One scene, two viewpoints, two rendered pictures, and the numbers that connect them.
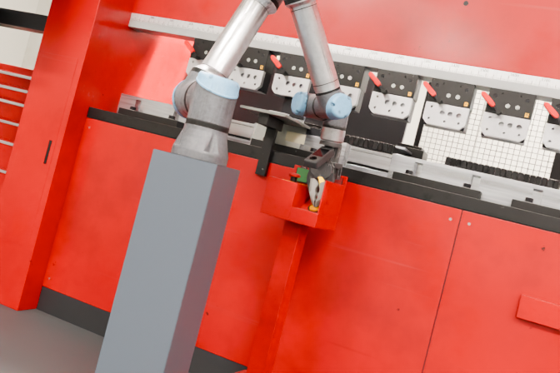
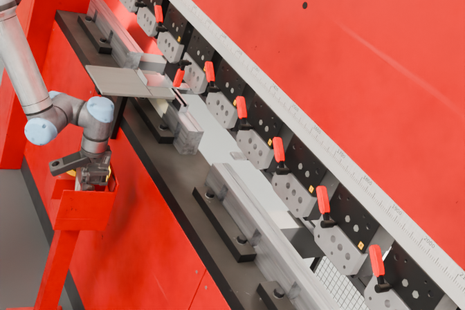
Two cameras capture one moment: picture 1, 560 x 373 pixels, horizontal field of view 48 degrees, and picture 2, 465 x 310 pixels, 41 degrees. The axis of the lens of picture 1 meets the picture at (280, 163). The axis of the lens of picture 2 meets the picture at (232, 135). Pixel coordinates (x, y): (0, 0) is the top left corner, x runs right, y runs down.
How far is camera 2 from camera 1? 1.82 m
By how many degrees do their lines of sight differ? 39
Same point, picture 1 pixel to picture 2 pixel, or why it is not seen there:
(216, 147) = not seen: outside the picture
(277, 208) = (47, 194)
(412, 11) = not seen: outside the picture
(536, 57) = (342, 115)
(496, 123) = (284, 182)
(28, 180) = not seen: hidden behind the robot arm
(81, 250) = not seen: hidden behind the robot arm
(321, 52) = (12, 73)
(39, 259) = (16, 133)
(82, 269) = (37, 153)
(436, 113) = (245, 138)
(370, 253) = (149, 262)
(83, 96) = (47, 0)
